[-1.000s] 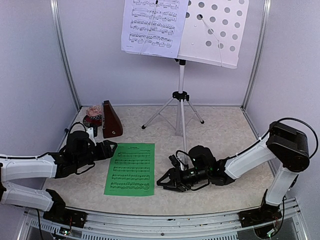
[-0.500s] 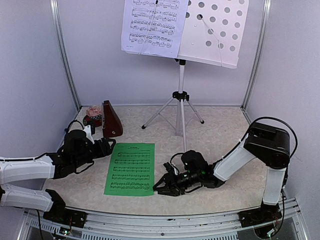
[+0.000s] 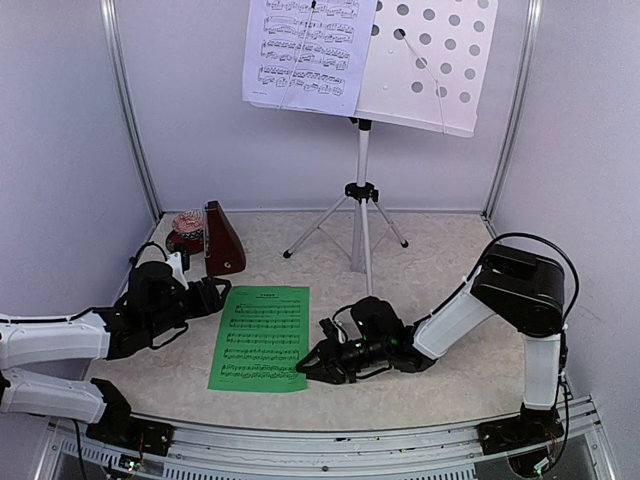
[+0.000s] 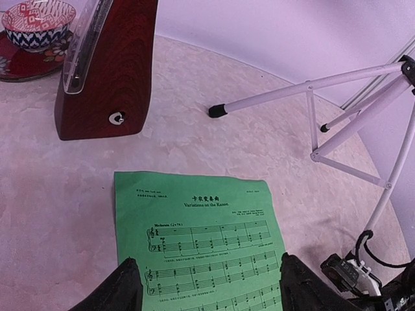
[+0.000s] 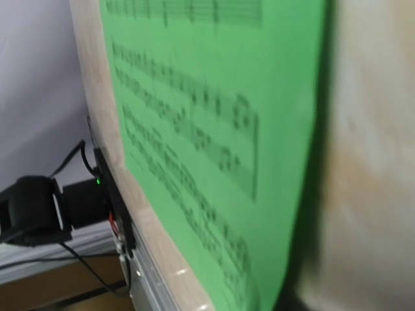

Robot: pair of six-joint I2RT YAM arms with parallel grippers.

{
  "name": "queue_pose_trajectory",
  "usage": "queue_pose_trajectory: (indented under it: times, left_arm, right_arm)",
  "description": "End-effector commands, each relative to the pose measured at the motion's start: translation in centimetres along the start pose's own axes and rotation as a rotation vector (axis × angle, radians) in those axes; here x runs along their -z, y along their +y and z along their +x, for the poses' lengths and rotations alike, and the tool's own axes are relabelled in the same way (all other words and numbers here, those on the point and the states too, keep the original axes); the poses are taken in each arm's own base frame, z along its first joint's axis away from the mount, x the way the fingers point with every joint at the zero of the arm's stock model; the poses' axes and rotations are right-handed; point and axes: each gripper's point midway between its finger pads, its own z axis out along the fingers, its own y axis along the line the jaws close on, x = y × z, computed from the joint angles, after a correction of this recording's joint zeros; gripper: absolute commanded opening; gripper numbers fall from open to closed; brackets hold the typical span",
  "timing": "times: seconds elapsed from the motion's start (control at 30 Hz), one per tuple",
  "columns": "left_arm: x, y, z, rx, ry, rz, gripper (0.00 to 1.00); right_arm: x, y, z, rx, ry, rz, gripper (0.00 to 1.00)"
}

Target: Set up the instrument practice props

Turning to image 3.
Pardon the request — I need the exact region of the brown wooden metronome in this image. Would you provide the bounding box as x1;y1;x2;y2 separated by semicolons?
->
204;201;247;276

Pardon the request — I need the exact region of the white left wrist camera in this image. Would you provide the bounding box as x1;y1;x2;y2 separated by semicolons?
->
165;252;188;289

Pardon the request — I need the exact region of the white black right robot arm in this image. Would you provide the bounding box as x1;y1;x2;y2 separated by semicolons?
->
296;244;565;444

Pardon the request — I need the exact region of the right aluminium frame post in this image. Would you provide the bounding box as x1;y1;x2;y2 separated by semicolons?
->
483;0;544;224

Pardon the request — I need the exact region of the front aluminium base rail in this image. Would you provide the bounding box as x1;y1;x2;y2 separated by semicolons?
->
34;394;614;480

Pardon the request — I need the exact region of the white perforated music stand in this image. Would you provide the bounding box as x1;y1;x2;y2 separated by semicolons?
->
244;0;501;301

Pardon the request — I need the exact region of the dark round saucer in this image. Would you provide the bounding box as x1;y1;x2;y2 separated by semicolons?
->
165;230;204;255

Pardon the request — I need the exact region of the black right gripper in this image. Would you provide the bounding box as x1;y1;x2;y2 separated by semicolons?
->
296;333;390;384

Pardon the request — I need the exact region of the black left camera cable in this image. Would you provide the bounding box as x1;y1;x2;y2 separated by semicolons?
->
130;241;169;269

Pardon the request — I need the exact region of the left aluminium frame post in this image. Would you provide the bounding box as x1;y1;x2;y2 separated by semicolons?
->
99;0;163;225

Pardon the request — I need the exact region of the black camera cable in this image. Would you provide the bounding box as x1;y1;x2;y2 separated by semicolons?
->
130;241;169;269
487;231;581;321

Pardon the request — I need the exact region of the patterned ceramic bowl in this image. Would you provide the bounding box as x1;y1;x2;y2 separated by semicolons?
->
172;209;204;241

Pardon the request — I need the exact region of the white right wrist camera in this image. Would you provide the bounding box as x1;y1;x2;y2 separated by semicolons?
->
320;318;348;344

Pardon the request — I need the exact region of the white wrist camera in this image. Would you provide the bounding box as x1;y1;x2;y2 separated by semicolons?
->
320;318;348;344
165;252;188;289

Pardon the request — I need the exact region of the aluminium frame post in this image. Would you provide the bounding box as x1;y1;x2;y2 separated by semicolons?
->
99;0;163;225
483;0;544;224

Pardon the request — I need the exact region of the green sheet music page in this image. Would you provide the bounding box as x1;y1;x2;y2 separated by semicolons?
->
208;286;310;394

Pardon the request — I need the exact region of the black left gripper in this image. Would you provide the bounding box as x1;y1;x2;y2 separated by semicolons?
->
145;275;231;339

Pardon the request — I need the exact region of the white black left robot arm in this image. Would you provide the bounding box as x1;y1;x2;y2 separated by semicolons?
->
1;258;231;445

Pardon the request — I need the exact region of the black right camera cable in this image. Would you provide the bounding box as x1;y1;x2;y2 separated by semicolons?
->
487;231;581;321

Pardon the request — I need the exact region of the white sheet music page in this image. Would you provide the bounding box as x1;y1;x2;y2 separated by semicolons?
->
242;0;377;117

